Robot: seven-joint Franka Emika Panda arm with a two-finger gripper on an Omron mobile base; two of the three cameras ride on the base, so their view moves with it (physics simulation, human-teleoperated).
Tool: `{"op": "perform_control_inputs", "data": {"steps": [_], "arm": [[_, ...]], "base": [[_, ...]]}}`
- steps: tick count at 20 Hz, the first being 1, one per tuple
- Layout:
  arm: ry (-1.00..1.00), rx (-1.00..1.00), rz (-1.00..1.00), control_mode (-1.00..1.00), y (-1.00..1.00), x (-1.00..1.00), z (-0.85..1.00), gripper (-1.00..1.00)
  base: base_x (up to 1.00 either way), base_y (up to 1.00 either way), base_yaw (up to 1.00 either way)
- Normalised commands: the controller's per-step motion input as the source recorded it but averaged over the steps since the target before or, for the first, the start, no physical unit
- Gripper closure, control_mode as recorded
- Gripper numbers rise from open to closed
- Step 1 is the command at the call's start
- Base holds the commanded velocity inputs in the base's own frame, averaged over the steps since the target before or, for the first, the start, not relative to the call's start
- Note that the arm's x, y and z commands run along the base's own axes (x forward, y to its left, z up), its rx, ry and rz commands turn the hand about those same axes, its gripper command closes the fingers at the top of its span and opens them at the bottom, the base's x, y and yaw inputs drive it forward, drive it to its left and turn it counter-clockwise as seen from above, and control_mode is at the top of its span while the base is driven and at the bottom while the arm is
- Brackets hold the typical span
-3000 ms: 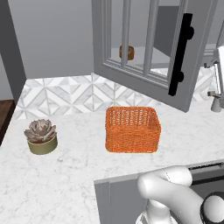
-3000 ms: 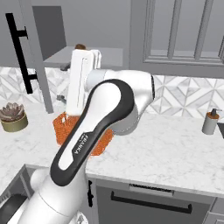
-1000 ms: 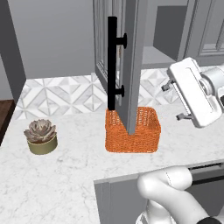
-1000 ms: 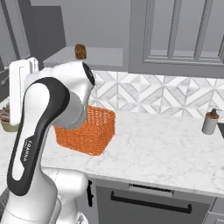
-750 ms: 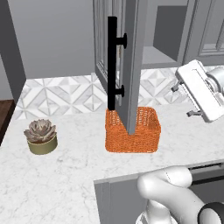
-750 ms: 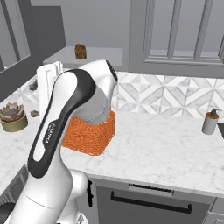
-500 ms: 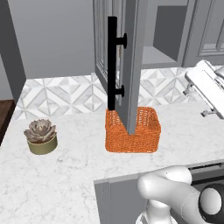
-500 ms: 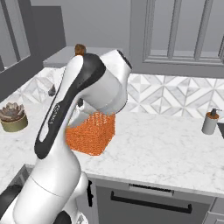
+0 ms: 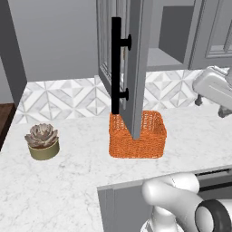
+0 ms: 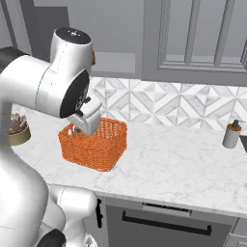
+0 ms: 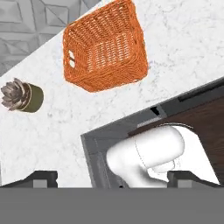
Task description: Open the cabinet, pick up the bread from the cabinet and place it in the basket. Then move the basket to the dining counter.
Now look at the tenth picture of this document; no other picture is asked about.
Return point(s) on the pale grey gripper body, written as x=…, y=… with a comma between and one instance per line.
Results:
x=87, y=123

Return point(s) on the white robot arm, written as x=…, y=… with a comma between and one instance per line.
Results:
x=29, y=83

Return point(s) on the orange woven basket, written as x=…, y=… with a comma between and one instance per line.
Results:
x=96, y=151

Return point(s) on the grey plain cabinet door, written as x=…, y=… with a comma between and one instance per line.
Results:
x=115, y=29

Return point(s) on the grey glass-pane cabinet door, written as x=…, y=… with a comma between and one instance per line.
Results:
x=196, y=38

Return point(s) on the grey dishwasher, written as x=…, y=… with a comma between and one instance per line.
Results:
x=167, y=225

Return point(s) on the grey soap dispenser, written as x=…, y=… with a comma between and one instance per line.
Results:
x=232, y=135

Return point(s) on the dark sink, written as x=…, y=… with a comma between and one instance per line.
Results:
x=243, y=144

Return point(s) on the grey base cupboard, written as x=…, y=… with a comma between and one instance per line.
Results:
x=237, y=234

